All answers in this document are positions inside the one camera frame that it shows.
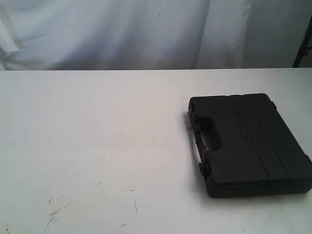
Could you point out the black plastic tool case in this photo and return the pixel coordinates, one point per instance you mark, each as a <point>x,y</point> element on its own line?
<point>246,148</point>

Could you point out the white backdrop cloth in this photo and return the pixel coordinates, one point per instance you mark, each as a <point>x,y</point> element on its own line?
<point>148,34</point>

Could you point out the black stand pole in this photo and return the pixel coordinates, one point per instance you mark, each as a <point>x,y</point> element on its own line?
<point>303,55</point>

